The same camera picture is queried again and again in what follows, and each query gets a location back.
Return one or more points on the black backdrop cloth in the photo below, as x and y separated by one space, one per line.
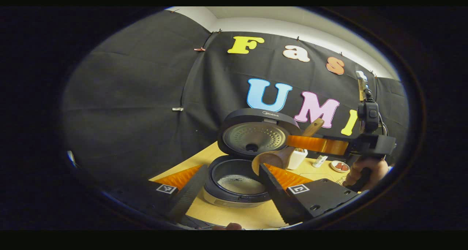
139 96

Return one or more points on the white green-label bottle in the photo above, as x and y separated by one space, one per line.
320 161

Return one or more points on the wooden spoon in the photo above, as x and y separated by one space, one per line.
278 158

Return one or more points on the silver cloth clip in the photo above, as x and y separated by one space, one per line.
177 109

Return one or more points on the dark silver rice cooker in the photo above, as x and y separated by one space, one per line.
234 124

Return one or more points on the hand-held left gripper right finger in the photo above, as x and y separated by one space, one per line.
276 195

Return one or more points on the white toaster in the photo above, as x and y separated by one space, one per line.
298 160

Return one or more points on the white rice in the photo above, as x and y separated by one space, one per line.
246 184

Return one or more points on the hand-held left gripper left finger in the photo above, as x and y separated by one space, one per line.
190 191

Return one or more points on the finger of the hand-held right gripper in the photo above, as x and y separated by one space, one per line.
314 144

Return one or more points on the white round plate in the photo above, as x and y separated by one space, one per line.
333 166

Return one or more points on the pink cloth clip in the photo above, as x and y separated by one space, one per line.
199 49

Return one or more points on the red meat slice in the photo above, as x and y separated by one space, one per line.
339 166
345 167

